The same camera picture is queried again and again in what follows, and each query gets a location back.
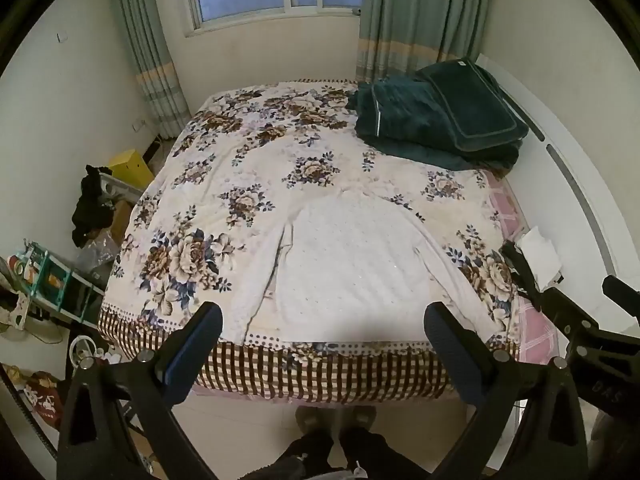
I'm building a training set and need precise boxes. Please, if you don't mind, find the red bag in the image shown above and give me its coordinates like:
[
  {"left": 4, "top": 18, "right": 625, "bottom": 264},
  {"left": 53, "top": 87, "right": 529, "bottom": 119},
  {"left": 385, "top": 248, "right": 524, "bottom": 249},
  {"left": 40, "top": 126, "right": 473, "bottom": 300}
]
[{"left": 24, "top": 371, "right": 64, "bottom": 429}]

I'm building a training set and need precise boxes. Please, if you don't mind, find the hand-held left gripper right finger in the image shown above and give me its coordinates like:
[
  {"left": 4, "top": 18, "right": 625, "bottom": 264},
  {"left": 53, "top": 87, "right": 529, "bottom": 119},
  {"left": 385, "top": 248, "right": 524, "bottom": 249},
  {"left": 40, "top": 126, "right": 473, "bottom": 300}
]
[{"left": 423, "top": 301, "right": 587, "bottom": 480}]

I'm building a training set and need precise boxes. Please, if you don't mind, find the dark green blanket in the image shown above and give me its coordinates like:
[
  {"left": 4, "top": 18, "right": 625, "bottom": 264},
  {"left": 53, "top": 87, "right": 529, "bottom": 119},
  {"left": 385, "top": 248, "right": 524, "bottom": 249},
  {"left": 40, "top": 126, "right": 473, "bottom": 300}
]
[{"left": 348, "top": 76, "right": 523, "bottom": 173}]

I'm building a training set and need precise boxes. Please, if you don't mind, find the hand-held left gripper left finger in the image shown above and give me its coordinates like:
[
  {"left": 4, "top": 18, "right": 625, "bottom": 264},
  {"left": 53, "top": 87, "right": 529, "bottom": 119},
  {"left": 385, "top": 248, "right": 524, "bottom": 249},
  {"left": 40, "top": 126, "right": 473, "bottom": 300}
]
[{"left": 57, "top": 302, "right": 224, "bottom": 480}]

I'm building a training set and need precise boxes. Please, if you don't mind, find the pink checked sheet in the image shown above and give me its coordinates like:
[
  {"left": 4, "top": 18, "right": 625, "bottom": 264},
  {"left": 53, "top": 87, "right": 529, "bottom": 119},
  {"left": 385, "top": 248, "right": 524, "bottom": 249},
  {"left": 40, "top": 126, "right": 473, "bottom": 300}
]
[{"left": 477, "top": 169, "right": 568, "bottom": 367}]

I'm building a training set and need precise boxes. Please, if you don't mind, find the clear plastic bag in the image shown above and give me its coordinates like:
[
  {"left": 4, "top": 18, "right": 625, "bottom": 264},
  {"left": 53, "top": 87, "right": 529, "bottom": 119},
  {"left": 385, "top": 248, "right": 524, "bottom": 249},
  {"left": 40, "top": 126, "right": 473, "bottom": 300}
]
[{"left": 76, "top": 236, "right": 122, "bottom": 282}]

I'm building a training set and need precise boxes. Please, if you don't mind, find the grey slipper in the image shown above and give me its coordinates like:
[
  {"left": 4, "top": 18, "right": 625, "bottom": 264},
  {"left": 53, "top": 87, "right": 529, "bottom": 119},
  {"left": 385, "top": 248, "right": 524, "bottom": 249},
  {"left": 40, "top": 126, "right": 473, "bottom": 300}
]
[{"left": 349, "top": 404, "right": 377, "bottom": 434}]

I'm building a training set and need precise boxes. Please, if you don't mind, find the white metal frame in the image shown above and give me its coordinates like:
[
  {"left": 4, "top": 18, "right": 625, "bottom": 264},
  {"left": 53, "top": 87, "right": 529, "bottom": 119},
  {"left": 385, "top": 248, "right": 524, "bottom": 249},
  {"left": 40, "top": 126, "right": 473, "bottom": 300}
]
[{"left": 99, "top": 170, "right": 147, "bottom": 203}]

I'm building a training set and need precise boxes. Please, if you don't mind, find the green curtain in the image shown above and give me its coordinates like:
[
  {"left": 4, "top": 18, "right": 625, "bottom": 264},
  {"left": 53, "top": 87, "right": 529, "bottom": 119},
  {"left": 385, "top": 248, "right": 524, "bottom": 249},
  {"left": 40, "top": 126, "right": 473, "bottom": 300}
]
[
  {"left": 354, "top": 0, "right": 497, "bottom": 84},
  {"left": 106, "top": 0, "right": 193, "bottom": 141}
]

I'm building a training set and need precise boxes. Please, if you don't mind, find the white knit sweater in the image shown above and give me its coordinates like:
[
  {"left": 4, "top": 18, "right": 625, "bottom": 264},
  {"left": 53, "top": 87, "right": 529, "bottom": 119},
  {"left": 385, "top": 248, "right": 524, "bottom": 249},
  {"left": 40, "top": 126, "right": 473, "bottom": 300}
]
[{"left": 231, "top": 192, "right": 507, "bottom": 349}]

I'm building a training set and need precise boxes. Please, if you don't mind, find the white headboard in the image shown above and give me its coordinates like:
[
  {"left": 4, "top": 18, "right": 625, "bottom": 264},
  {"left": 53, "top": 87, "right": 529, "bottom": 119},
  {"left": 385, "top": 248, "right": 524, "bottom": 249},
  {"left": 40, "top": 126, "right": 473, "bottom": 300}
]
[{"left": 475, "top": 52, "right": 640, "bottom": 291}]

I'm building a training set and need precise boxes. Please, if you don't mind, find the yellow box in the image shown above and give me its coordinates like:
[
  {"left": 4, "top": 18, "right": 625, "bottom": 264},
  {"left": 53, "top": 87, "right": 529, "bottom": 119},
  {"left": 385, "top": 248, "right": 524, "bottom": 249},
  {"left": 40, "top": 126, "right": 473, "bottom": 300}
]
[{"left": 109, "top": 148, "right": 156, "bottom": 192}]

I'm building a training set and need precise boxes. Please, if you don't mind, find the teal shelf rack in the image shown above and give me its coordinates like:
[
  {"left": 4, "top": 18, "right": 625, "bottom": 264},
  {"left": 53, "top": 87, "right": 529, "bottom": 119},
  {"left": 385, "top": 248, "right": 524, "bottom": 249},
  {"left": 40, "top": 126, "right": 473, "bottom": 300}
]
[{"left": 19, "top": 241, "right": 107, "bottom": 327}]

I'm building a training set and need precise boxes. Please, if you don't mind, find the floral bedsheet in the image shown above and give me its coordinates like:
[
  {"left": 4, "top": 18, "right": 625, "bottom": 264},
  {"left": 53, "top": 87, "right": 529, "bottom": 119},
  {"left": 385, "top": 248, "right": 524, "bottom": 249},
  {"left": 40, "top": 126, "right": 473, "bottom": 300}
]
[{"left": 97, "top": 79, "right": 526, "bottom": 405}]

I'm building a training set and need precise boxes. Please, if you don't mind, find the dark green pillow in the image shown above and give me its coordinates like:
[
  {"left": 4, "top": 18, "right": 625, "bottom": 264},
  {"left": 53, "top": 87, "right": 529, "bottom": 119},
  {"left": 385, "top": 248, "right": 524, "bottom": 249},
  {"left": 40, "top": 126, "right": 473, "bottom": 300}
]
[{"left": 415, "top": 56, "right": 530, "bottom": 153}]

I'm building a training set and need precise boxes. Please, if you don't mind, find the white paper sheet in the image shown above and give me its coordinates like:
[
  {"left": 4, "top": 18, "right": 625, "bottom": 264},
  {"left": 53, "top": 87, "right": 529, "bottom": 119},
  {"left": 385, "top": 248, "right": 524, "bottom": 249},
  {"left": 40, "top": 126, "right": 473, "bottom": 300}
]
[{"left": 515, "top": 226, "right": 564, "bottom": 284}]

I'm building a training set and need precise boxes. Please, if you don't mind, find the black garment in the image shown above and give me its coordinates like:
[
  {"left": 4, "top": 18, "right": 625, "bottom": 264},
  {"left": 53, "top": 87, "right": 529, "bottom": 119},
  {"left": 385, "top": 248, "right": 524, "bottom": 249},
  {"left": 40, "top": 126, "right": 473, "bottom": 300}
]
[{"left": 71, "top": 164, "right": 117, "bottom": 249}]

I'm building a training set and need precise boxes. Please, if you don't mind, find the person's right leg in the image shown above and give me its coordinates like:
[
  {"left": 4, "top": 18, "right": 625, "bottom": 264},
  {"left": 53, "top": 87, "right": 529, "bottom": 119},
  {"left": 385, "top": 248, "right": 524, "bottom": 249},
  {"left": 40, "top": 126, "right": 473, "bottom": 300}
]
[{"left": 339, "top": 426, "right": 402, "bottom": 480}]

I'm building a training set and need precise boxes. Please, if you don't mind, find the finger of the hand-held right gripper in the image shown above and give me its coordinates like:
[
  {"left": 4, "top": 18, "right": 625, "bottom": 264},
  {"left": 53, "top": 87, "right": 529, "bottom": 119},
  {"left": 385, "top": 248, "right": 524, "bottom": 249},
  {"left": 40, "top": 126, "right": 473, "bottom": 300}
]
[
  {"left": 500, "top": 240, "right": 603, "bottom": 348},
  {"left": 601, "top": 275, "right": 640, "bottom": 317}
]

